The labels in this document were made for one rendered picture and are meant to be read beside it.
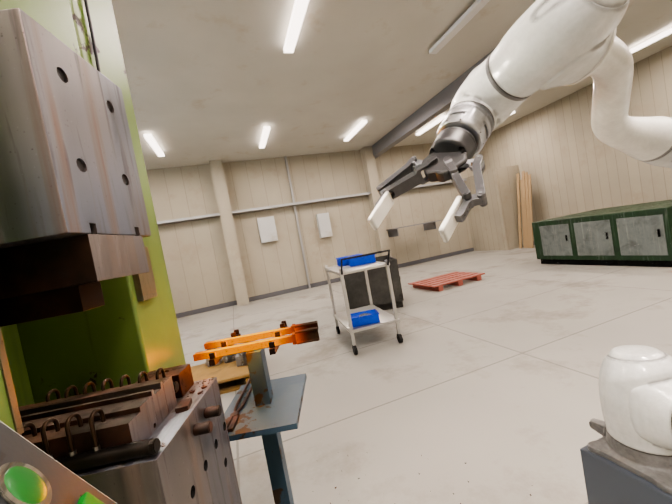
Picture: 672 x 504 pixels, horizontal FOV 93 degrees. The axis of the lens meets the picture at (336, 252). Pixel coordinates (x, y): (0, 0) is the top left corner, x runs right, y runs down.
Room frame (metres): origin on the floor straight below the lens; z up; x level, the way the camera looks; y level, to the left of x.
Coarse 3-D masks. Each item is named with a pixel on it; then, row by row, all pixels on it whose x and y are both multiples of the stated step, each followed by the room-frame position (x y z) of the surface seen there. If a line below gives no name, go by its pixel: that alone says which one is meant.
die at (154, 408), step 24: (144, 384) 0.80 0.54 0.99; (168, 384) 0.81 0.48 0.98; (24, 408) 0.78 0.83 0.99; (72, 408) 0.71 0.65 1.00; (120, 408) 0.68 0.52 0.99; (144, 408) 0.69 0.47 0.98; (168, 408) 0.78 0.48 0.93; (24, 432) 0.66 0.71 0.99; (48, 432) 0.65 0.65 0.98; (72, 432) 0.63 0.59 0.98; (96, 432) 0.62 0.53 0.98; (120, 432) 0.63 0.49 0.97; (144, 432) 0.67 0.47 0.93
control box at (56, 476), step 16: (0, 432) 0.33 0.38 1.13; (16, 432) 0.35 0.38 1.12; (0, 448) 0.31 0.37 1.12; (16, 448) 0.33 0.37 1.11; (32, 448) 0.35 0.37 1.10; (0, 464) 0.30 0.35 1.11; (16, 464) 0.31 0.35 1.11; (32, 464) 0.33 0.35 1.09; (48, 464) 0.35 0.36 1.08; (0, 480) 0.28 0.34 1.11; (48, 480) 0.33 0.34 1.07; (64, 480) 0.35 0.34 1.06; (80, 480) 0.37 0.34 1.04; (0, 496) 0.27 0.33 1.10; (48, 496) 0.31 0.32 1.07; (64, 496) 0.33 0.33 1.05; (80, 496) 0.35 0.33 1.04; (96, 496) 0.36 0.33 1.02
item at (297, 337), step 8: (312, 328) 1.13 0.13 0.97; (280, 336) 1.14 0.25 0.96; (288, 336) 1.12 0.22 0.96; (296, 336) 1.13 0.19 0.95; (304, 336) 1.13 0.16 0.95; (312, 336) 1.13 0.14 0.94; (240, 344) 1.13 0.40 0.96; (248, 344) 1.12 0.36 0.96; (256, 344) 1.11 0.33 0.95; (264, 344) 1.11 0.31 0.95; (280, 344) 1.12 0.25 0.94; (200, 352) 1.12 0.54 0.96; (208, 352) 1.11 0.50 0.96; (216, 352) 1.11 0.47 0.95; (224, 352) 1.11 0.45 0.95; (232, 352) 1.11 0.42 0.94; (240, 352) 1.11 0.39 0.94
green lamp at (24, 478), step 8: (8, 472) 0.30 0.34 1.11; (16, 472) 0.30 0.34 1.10; (24, 472) 0.31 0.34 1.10; (32, 472) 0.32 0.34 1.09; (8, 480) 0.29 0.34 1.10; (16, 480) 0.29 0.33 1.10; (24, 480) 0.30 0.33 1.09; (32, 480) 0.31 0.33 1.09; (40, 480) 0.32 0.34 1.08; (8, 488) 0.28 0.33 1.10; (16, 488) 0.29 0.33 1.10; (24, 488) 0.29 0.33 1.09; (32, 488) 0.30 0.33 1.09; (40, 488) 0.31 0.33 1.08; (16, 496) 0.28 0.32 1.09; (24, 496) 0.29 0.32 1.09; (32, 496) 0.29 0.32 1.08; (40, 496) 0.30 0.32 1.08
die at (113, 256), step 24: (72, 240) 0.63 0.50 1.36; (96, 240) 0.65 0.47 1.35; (120, 240) 0.73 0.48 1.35; (0, 264) 0.62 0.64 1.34; (24, 264) 0.62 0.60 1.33; (48, 264) 0.62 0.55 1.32; (72, 264) 0.63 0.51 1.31; (96, 264) 0.64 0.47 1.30; (120, 264) 0.71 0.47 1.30; (144, 264) 0.81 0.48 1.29; (0, 288) 0.62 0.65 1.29; (24, 288) 0.62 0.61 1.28; (48, 288) 0.62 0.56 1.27
